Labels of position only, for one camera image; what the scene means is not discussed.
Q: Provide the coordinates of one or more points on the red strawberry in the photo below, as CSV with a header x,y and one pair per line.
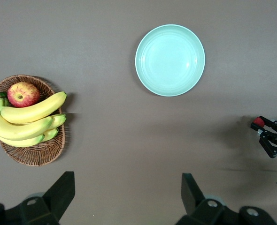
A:
x,y
258,121

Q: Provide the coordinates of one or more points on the yellow banana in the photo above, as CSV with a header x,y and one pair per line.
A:
x,y
35,110
16,130
30,141
58,119

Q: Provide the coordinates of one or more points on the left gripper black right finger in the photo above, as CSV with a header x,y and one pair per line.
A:
x,y
211,213

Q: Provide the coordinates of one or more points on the pale green round plate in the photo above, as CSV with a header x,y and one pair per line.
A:
x,y
170,61

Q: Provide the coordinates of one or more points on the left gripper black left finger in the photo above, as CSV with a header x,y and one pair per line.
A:
x,y
35,211

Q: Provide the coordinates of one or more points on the brown table cloth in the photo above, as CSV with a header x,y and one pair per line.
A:
x,y
129,140

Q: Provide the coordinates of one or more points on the red yellow apple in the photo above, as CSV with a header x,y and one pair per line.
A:
x,y
23,94

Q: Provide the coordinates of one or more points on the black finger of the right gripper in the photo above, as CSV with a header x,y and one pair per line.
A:
x,y
268,126
273,146

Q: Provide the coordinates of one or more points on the brown wicker basket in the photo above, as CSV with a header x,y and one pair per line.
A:
x,y
35,154

